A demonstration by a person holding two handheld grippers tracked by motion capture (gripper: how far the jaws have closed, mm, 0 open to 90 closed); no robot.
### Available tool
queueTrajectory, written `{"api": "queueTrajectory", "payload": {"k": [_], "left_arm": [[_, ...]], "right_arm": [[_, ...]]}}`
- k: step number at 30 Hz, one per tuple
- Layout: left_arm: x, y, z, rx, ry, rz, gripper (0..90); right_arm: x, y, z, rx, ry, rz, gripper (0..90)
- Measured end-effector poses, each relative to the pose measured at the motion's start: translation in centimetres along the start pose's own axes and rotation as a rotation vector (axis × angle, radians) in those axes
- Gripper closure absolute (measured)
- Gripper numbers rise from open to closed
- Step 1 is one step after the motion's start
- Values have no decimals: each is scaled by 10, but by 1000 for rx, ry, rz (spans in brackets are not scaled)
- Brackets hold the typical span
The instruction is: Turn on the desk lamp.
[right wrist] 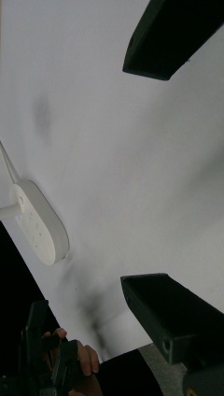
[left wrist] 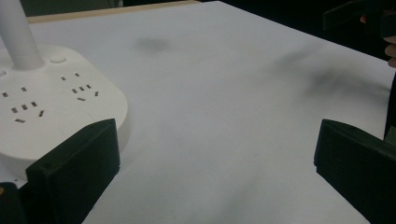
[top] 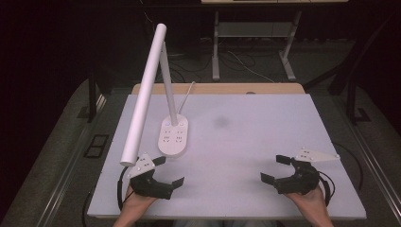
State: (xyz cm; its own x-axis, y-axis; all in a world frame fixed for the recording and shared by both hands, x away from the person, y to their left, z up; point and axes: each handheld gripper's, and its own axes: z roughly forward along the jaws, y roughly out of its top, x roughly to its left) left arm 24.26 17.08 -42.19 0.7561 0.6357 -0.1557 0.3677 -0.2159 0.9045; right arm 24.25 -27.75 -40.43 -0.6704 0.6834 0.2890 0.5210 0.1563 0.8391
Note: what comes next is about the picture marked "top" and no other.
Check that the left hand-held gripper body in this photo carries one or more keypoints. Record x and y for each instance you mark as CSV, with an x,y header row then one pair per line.
x,y
148,186

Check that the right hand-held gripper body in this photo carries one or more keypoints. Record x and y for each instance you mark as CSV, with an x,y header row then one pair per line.
x,y
302,181

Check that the white desk lamp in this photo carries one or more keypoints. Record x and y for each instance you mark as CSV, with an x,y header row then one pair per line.
x,y
145,94

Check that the person's left hand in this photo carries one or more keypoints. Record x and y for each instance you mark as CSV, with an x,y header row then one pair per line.
x,y
134,205

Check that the person's right hand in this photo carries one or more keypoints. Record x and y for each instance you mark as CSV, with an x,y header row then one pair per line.
x,y
312,203

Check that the white table mat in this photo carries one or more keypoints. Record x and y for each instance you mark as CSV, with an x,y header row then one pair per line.
x,y
236,151

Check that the black metal stand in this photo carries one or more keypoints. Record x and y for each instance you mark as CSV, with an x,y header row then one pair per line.
x,y
92,101
351,101

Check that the wooden table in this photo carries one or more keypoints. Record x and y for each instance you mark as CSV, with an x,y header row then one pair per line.
x,y
220,88

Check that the black floor socket frame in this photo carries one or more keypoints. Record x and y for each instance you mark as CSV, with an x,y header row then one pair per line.
x,y
96,145

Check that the grey metal desk frame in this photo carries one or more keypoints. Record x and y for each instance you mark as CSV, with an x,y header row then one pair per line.
x,y
216,56

